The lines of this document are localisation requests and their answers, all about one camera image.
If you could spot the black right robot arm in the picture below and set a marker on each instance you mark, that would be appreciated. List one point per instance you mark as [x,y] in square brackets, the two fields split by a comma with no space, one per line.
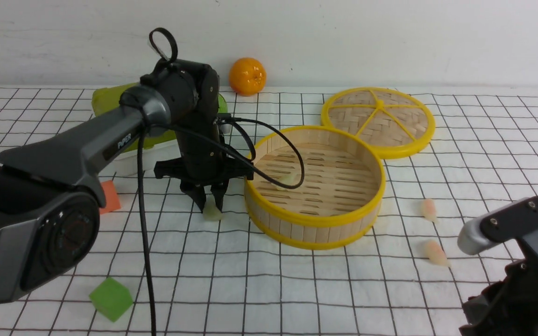
[516,221]

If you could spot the bamboo steamer lid yellow rim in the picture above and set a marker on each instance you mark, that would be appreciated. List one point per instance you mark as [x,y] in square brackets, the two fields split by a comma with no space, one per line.
[393,123]

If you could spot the green lid storage box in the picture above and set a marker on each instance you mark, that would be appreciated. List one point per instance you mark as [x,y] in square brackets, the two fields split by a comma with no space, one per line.
[155,149]

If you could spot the bamboo steamer tray yellow rim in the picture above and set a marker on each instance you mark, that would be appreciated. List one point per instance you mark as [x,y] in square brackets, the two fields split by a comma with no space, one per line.
[342,182]

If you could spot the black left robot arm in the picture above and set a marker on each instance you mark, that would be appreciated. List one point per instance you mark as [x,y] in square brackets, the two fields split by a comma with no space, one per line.
[50,193]

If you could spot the pink dumpling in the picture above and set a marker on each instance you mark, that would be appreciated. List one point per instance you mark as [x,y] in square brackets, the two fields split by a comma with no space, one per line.
[429,212]
[435,254]

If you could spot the orange foam cube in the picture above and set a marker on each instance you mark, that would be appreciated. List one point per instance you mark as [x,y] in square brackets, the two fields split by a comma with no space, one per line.
[112,199]

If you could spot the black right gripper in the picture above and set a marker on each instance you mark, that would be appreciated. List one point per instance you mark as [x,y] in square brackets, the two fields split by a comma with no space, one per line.
[508,307]

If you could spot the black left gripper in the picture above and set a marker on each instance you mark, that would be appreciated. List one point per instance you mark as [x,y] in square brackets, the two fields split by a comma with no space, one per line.
[205,160]

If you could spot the white grid tablecloth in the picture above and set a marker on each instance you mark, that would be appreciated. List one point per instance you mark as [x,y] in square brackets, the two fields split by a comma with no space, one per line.
[229,279]

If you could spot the green dumpling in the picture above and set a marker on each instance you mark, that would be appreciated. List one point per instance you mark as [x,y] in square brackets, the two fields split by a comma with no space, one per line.
[210,212]
[288,179]

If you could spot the orange toy fruit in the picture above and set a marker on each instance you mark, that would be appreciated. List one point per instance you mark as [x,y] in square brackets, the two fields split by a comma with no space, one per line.
[247,76]

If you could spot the green foam cube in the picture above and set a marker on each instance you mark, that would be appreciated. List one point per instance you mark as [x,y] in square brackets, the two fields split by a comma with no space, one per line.
[111,299]

